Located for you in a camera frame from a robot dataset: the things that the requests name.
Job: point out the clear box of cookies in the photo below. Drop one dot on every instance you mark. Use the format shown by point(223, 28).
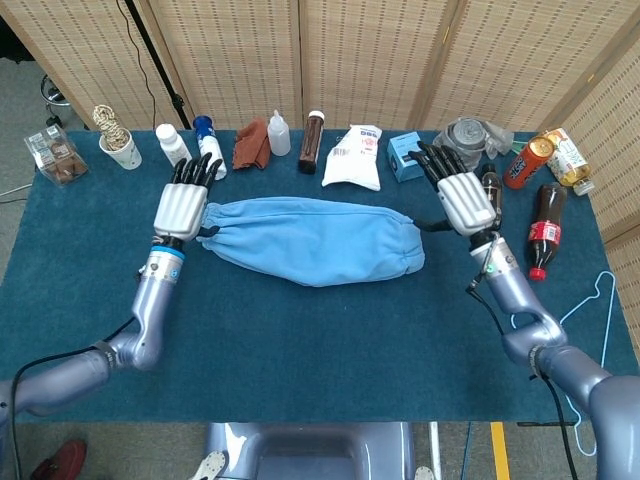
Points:
point(57, 157)

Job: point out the tall white plastic bottle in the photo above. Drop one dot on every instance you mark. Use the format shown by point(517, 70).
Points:
point(172, 145)

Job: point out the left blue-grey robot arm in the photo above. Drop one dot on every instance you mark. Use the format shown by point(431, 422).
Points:
point(150, 310)

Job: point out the teal table mat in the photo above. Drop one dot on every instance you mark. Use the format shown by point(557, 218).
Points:
point(300, 350)

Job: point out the light blue sweatpants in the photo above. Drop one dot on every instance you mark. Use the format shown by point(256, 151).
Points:
point(320, 240)

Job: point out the clear squeeze wash bottle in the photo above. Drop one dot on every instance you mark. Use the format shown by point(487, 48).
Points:
point(279, 137)

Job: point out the white paper cup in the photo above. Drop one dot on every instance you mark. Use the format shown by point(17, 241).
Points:
point(125, 155)

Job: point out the bamboo folding screen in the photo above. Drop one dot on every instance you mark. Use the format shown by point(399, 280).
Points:
point(370, 55)

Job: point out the white plastic packet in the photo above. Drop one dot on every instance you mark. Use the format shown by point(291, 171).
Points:
point(352, 160)

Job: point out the cola bottle red label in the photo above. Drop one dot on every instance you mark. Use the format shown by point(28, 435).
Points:
point(546, 230)

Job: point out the black tripod stand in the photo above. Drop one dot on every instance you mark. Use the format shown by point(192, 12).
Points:
point(160, 70)

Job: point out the black soda bottle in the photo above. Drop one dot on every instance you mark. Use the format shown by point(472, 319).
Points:
point(492, 187)

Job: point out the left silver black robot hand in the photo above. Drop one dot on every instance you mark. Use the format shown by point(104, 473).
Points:
point(180, 207)

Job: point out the brown rectangular jar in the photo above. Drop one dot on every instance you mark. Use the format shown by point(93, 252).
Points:
point(311, 145)

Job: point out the orange soda bottle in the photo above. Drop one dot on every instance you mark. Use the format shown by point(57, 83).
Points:
point(525, 165)

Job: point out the black rolling stool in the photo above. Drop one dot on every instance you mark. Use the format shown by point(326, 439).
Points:
point(52, 97)

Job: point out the grey garbage bag roll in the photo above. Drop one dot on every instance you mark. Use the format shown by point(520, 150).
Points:
point(470, 135)

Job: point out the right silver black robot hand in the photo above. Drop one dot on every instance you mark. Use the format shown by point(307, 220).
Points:
point(465, 200)

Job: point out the small light blue box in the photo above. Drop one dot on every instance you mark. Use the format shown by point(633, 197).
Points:
point(402, 165)

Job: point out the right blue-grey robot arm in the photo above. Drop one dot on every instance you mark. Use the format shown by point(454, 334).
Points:
point(520, 300)

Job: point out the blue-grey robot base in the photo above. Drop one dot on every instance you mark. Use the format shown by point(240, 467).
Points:
point(305, 450)

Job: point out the white bottle with blue cap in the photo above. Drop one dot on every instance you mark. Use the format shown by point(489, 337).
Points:
point(206, 142)

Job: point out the red shoe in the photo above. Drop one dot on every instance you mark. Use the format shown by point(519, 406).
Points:
point(62, 460)

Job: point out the yellow tea bottle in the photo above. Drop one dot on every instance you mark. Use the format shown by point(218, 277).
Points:
point(570, 160)

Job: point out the brown cloth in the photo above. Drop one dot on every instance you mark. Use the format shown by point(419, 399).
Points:
point(250, 147)

